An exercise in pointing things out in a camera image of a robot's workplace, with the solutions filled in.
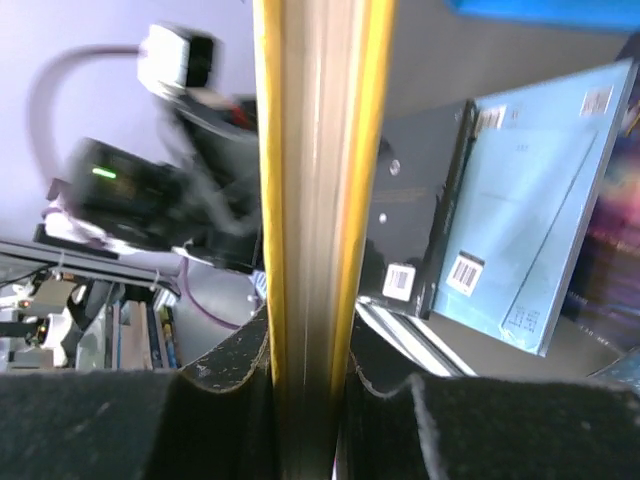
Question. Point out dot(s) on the purple Robinson Crusoe book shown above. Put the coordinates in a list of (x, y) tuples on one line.
[(603, 295)]

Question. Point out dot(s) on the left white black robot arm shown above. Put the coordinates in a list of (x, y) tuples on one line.
[(204, 205)]

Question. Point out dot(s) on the blue pink yellow shelf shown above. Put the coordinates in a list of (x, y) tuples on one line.
[(602, 15)]

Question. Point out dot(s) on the black glossy book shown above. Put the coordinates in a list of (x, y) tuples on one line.
[(421, 161)]

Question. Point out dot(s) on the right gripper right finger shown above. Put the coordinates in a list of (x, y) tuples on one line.
[(401, 422)]

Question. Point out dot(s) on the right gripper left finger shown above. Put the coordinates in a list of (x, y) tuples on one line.
[(212, 419)]

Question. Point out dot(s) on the yellow book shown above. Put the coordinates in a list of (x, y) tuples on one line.
[(321, 77)]

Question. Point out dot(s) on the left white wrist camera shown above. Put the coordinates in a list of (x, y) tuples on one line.
[(173, 58)]

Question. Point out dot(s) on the light blue book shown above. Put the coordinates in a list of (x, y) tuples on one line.
[(526, 198)]

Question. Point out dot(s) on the teal blue cover book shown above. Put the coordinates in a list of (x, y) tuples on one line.
[(625, 370)]

